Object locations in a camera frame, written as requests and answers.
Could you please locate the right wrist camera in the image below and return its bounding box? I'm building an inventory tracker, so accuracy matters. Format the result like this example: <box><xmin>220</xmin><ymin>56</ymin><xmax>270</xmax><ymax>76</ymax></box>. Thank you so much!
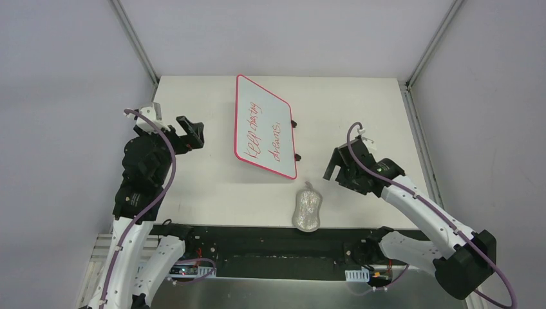
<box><xmin>357</xmin><ymin>128</ymin><xmax>377</xmax><ymax>152</ymax></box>

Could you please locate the right white cable duct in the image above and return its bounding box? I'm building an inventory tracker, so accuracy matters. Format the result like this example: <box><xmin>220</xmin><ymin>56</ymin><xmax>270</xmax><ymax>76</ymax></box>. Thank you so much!
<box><xmin>344</xmin><ymin>268</ymin><xmax>370</xmax><ymax>283</ymax></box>

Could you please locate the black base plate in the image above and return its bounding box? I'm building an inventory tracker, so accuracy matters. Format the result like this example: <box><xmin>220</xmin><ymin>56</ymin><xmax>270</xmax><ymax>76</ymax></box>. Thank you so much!
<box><xmin>150</xmin><ymin>225</ymin><xmax>431</xmax><ymax>283</ymax></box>

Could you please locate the silver mesh sponge eraser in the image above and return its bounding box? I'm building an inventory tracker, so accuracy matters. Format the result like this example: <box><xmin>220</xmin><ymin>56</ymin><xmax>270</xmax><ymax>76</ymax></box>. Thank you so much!
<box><xmin>292</xmin><ymin>182</ymin><xmax>323</xmax><ymax>232</ymax></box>

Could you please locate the left white cable duct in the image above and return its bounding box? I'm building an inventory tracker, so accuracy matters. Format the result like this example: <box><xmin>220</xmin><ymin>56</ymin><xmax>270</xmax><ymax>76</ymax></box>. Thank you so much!
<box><xmin>196</xmin><ymin>266</ymin><xmax>216</xmax><ymax>277</ymax></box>

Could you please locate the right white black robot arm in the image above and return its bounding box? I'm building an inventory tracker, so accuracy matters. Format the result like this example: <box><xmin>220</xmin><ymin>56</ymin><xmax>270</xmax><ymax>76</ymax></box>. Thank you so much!
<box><xmin>323</xmin><ymin>139</ymin><xmax>496</xmax><ymax>300</ymax></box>

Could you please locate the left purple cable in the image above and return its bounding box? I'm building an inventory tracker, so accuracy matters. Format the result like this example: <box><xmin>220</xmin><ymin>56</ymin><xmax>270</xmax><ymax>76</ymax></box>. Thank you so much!
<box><xmin>99</xmin><ymin>109</ymin><xmax>176</xmax><ymax>308</ymax></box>

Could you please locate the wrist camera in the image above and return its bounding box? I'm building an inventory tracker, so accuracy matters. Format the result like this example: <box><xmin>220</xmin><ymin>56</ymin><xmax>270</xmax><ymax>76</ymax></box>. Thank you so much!
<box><xmin>135</xmin><ymin>102</ymin><xmax>162</xmax><ymax>125</ymax></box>
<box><xmin>357</xmin><ymin>128</ymin><xmax>377</xmax><ymax>152</ymax></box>

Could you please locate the left corner aluminium post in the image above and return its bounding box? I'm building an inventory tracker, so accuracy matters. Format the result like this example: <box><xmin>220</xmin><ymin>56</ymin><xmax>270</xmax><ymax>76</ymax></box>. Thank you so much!
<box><xmin>109</xmin><ymin>0</ymin><xmax>160</xmax><ymax>88</ymax></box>

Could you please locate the red-framed whiteboard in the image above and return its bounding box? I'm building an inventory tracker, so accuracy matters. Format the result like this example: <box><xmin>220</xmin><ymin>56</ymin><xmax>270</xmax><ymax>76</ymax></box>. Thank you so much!
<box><xmin>234</xmin><ymin>75</ymin><xmax>297</xmax><ymax>180</ymax></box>

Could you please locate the corner aluminium post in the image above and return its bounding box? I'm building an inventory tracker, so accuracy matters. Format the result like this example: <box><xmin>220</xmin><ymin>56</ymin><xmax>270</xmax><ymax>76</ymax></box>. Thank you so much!
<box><xmin>109</xmin><ymin>0</ymin><xmax>160</xmax><ymax>88</ymax></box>
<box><xmin>406</xmin><ymin>0</ymin><xmax>466</xmax><ymax>91</ymax></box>

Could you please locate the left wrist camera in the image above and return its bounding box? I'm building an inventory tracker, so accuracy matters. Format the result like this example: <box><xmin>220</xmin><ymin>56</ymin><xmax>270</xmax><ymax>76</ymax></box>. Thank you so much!
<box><xmin>135</xmin><ymin>102</ymin><xmax>162</xmax><ymax>125</ymax></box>

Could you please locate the white cable duct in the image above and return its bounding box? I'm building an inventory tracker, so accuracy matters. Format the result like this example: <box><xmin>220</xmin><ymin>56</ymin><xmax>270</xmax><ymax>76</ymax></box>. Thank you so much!
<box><xmin>196</xmin><ymin>266</ymin><xmax>216</xmax><ymax>277</ymax></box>
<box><xmin>344</xmin><ymin>268</ymin><xmax>370</xmax><ymax>283</ymax></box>

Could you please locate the right corner aluminium post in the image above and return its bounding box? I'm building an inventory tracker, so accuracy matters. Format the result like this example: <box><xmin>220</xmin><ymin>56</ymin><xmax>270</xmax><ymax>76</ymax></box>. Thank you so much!
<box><xmin>406</xmin><ymin>0</ymin><xmax>466</xmax><ymax>91</ymax></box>

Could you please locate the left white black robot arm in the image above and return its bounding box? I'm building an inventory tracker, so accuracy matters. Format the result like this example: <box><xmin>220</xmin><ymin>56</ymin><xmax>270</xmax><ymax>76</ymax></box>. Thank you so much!
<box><xmin>85</xmin><ymin>116</ymin><xmax>205</xmax><ymax>308</ymax></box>

